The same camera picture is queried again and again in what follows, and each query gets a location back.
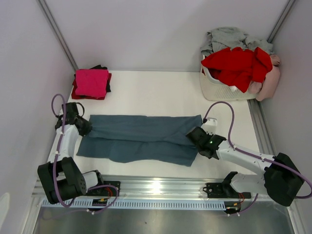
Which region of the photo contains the right side aluminium rail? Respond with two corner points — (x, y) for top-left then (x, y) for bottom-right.
(247, 99), (277, 155)

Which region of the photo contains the white plastic laundry basket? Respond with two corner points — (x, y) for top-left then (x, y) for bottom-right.
(199, 65), (256, 101)

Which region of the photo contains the left corner aluminium profile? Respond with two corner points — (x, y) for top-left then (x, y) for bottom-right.
(37, 0), (78, 71)

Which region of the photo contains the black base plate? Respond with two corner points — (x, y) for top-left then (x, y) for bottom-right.
(202, 182), (252, 199)
(86, 181), (121, 197)

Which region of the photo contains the blue grey t shirt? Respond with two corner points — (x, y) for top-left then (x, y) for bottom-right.
(77, 115), (202, 167)

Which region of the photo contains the folded black t shirt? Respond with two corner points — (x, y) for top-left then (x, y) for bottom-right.
(72, 64), (112, 93)

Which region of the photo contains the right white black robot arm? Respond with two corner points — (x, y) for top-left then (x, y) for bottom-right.
(186, 127), (304, 207)

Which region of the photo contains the aluminium mounting rail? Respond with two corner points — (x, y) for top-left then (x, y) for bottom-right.
(31, 176), (298, 202)

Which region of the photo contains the light pink t shirt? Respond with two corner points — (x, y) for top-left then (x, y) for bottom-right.
(248, 55), (281, 101)

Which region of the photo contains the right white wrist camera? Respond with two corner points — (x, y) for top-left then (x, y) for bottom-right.
(201, 117), (217, 135)

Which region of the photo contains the right corner aluminium profile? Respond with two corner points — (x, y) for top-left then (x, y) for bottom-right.
(267, 0), (297, 43)

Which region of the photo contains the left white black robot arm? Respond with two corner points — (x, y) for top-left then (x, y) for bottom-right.
(37, 102), (105, 204)

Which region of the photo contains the corner aluminium profile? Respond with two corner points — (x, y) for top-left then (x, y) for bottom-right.
(37, 0), (78, 71)
(267, 0), (297, 43)

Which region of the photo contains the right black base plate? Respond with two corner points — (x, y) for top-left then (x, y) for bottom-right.
(202, 182), (252, 199)

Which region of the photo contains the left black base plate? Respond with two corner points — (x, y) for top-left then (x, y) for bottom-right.
(86, 181), (121, 197)

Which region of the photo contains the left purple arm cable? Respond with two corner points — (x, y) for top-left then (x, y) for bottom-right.
(50, 94), (120, 215)

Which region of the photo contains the white slotted cable duct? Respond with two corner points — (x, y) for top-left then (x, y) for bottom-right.
(41, 199), (226, 210)

